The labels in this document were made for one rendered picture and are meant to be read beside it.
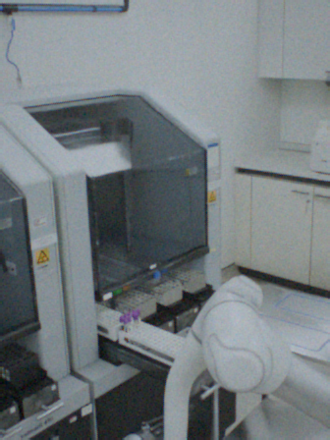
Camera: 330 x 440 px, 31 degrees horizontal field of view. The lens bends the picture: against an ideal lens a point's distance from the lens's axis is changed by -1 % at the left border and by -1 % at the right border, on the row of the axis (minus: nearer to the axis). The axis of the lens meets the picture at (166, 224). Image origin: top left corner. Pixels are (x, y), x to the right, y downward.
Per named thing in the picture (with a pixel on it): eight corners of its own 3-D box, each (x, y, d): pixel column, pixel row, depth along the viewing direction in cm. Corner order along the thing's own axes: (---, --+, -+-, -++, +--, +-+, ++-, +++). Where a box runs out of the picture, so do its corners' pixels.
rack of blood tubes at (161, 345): (118, 346, 210) (117, 330, 208) (137, 335, 217) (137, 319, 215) (183, 374, 191) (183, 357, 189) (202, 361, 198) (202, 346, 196)
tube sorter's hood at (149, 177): (15, 268, 240) (-3, 109, 220) (123, 230, 282) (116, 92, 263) (101, 303, 207) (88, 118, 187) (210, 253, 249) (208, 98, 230)
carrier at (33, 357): (36, 368, 194) (34, 352, 192) (40, 370, 193) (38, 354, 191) (6, 383, 186) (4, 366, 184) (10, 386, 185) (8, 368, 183)
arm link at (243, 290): (186, 314, 150) (187, 341, 137) (228, 257, 145) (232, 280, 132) (229, 340, 152) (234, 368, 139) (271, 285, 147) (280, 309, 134)
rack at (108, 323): (61, 319, 231) (60, 304, 229) (82, 310, 238) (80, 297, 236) (115, 344, 211) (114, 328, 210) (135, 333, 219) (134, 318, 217)
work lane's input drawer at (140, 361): (53, 334, 234) (51, 313, 231) (80, 321, 243) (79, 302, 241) (198, 405, 187) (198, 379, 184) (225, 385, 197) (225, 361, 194)
